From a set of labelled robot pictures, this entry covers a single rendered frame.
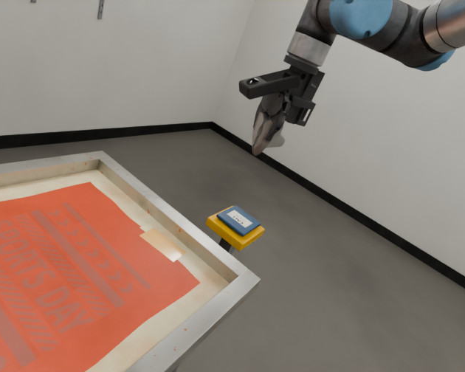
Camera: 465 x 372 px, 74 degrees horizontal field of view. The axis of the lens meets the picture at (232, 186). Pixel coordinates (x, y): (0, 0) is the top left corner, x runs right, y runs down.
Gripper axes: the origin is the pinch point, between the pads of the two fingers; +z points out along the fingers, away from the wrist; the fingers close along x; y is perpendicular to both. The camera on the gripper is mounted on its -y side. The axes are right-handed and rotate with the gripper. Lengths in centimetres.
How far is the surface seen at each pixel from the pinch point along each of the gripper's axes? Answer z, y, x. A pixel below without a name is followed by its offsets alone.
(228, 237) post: 27.6, 5.5, 2.0
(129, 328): 26.9, -23.7, -22.5
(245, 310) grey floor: 120, 71, 42
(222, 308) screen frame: 23.2, -7.6, -22.9
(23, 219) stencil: 27.0, -41.8, 4.6
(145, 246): 26.7, -18.1, -2.9
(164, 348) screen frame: 23.5, -19.9, -28.8
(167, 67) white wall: 41, 51, 281
